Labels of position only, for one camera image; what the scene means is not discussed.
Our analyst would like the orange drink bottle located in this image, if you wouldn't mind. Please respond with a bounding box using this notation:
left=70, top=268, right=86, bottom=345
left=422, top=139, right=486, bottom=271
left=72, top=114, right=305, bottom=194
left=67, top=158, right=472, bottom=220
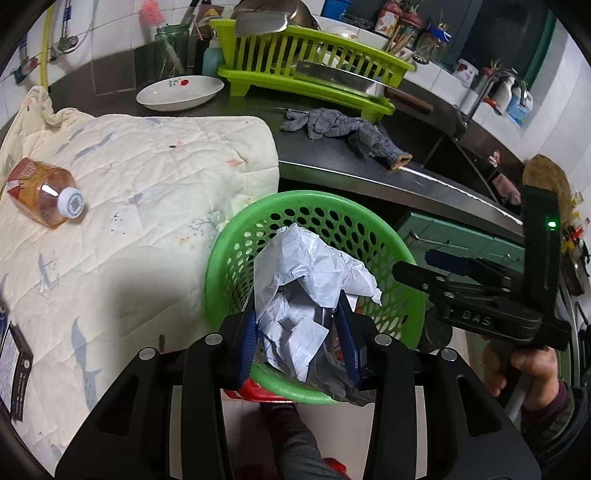
left=4, top=157, right=88, bottom=229

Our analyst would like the decorated jar with plant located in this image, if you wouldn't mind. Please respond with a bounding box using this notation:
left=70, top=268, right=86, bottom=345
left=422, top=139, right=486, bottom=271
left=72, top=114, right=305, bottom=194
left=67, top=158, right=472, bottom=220
left=422, top=9, right=458, bottom=62
left=400, top=0, right=422, bottom=38
left=376, top=0, right=402, bottom=35

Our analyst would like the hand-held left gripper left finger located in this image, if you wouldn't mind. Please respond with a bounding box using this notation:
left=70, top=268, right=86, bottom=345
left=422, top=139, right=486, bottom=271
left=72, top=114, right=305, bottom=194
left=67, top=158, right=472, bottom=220
left=55, top=310, right=259, bottom=480

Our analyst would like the white printed mug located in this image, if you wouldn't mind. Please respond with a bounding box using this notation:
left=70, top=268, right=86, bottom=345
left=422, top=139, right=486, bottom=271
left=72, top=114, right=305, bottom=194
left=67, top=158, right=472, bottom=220
left=452, top=59, right=481, bottom=85

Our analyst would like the blue lidded container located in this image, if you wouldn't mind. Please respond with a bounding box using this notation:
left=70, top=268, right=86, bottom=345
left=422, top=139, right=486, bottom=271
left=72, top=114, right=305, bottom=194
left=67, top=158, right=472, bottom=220
left=321, top=0, right=365, bottom=19

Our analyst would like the yellow hose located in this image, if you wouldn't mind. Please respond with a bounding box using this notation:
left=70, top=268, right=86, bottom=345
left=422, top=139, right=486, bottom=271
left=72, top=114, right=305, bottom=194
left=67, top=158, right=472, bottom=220
left=39, top=7, right=54, bottom=88

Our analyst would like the green plastic basket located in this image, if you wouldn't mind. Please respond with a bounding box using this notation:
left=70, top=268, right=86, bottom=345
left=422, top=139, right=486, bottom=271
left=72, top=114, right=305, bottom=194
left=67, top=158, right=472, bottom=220
left=204, top=190, right=428, bottom=406

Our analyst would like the pink brush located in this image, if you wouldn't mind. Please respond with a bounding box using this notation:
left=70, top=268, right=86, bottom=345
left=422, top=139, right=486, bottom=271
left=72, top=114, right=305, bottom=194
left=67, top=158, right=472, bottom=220
left=141, top=0, right=167, bottom=26

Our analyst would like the metal faucet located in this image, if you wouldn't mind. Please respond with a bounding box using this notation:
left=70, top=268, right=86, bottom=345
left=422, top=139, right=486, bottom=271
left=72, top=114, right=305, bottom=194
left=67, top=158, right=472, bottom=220
left=455, top=69, right=532, bottom=139

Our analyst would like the small black box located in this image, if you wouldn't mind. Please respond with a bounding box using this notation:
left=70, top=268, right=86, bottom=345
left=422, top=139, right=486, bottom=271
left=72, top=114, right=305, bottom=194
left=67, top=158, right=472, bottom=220
left=0, top=320, right=34, bottom=422

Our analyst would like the cream quilted blanket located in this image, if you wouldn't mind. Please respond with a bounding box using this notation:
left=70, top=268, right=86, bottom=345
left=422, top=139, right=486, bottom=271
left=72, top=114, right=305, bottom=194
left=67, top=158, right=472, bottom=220
left=0, top=85, right=280, bottom=462

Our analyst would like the green dish rack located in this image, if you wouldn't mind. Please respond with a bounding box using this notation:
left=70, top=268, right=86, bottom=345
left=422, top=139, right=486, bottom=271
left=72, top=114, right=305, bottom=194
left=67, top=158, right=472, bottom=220
left=209, top=18, right=415, bottom=125

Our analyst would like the grey rag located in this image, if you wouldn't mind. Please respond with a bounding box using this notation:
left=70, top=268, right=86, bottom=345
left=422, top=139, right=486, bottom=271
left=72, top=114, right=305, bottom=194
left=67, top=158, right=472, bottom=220
left=280, top=107, right=413, bottom=171

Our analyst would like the white shallow dish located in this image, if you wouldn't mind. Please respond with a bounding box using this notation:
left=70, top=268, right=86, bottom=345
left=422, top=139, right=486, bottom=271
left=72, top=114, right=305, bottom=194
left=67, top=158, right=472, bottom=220
left=136, top=75, right=225, bottom=112

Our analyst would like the grey crumpled wrapper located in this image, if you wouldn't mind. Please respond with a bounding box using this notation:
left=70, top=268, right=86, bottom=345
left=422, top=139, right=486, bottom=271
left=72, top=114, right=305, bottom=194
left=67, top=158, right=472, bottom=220
left=314, top=351, right=378, bottom=408

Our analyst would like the teal dish soap bottle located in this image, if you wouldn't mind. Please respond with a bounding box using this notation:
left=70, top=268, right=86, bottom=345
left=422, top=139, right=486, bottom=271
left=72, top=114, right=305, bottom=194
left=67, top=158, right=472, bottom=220
left=202, top=39, right=227, bottom=79

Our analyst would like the white paper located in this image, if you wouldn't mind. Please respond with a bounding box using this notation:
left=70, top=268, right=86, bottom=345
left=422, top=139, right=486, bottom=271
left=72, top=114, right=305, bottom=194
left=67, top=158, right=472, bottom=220
left=253, top=224, right=383, bottom=384

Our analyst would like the green cabinet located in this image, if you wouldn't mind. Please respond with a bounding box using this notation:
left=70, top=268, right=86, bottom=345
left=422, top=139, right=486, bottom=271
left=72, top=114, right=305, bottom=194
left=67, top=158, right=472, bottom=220
left=397, top=210, right=526, bottom=274

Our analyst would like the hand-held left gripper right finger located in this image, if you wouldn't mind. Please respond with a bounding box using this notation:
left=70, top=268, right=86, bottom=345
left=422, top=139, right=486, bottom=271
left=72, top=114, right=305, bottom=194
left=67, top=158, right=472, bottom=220
left=335, top=291, right=541, bottom=480

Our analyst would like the person's leg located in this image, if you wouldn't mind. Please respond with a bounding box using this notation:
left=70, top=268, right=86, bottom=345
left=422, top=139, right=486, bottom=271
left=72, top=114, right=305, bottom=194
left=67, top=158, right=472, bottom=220
left=259, top=404, right=343, bottom=480

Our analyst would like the metal sink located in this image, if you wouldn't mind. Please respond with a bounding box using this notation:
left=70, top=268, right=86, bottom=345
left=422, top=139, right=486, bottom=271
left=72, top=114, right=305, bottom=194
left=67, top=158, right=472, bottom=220
left=416, top=134, right=523, bottom=208

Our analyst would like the person's right forearm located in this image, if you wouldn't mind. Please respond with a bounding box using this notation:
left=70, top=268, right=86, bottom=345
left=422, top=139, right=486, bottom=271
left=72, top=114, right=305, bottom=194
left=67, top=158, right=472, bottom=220
left=522, top=381, right=589, bottom=469

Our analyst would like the cleaver with wooden handle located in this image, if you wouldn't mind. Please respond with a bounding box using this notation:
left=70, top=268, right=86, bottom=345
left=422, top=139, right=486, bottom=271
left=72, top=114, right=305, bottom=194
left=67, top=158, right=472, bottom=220
left=295, top=60, right=435, bottom=116

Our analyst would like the metal bowl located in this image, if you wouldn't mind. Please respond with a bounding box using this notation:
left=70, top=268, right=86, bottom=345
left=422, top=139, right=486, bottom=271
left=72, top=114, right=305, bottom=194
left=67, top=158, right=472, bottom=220
left=231, top=0, right=319, bottom=35

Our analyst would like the green glass jar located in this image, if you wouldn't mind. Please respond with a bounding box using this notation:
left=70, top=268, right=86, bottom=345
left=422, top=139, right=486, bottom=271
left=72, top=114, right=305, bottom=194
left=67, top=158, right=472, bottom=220
left=154, top=23, right=190, bottom=80

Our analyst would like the person's right hand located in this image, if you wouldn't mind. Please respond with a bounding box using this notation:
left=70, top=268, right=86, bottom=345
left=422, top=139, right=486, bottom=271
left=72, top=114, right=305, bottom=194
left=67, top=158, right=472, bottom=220
left=482, top=338, right=562, bottom=411

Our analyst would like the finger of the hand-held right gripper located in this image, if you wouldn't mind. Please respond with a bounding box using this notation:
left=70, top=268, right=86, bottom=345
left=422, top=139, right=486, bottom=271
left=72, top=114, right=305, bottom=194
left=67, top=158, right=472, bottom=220
left=425, top=250, right=523, bottom=296
left=392, top=261, right=571, bottom=350

